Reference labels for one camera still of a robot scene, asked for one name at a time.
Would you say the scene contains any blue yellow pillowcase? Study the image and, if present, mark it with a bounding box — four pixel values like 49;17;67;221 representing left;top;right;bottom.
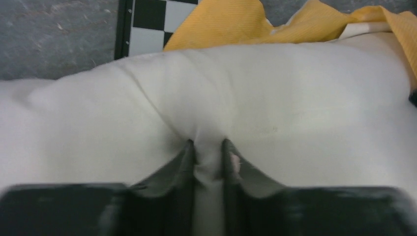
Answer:
164;0;417;71

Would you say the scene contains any black white checkerboard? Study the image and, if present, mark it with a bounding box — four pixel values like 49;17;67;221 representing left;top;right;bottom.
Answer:
114;0;200;60

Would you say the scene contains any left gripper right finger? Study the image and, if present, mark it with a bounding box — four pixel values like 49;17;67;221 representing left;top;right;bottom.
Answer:
221;139;417;236

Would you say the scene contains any white pillow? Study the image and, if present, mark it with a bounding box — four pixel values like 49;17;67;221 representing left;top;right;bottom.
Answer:
0;32;417;236

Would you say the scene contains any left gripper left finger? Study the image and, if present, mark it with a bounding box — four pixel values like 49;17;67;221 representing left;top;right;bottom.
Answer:
0;141;195;236

